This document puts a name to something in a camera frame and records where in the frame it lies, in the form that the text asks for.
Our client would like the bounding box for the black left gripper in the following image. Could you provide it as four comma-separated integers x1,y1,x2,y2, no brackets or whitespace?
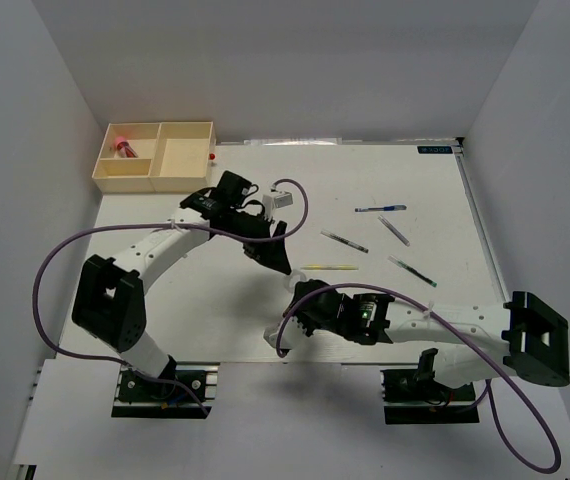
226,209,292,275

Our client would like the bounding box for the clear tape roll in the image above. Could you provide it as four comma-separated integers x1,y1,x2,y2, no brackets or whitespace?
283,269,308,293

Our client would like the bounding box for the yellow highlighter pen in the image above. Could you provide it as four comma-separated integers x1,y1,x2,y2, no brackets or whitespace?
300,264,359,271

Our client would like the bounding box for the pink capped marker tube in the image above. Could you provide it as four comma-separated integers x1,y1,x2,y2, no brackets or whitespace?
114,136,138,158

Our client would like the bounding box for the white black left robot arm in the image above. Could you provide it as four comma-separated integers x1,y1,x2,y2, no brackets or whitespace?
71,171,292,399

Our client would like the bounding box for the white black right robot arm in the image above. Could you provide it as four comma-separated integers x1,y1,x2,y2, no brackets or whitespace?
273,280,570,399

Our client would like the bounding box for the black gel pen clear cap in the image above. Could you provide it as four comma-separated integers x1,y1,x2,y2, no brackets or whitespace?
320,230,369,254

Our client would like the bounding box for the green gel pen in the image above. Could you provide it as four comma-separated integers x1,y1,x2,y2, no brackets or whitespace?
388,255,437,288

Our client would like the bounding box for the blue grip ballpoint pen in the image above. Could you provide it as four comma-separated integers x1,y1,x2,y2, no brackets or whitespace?
354,204,407,213

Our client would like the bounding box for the cream compartment organizer box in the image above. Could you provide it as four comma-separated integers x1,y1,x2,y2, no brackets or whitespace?
92,121,216,194

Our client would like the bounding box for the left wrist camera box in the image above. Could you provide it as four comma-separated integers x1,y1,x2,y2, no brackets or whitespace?
262,189,293,215

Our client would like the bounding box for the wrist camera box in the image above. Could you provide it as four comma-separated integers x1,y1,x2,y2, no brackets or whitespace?
263,319,297,351
262,189,293,215

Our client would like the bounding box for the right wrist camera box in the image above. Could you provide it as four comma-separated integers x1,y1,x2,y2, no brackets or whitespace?
263,319,297,351

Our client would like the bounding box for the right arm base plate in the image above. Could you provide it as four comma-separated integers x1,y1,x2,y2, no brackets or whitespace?
381,369,480,426

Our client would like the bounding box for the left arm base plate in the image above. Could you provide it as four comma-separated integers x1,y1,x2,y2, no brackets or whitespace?
111,364,219,420

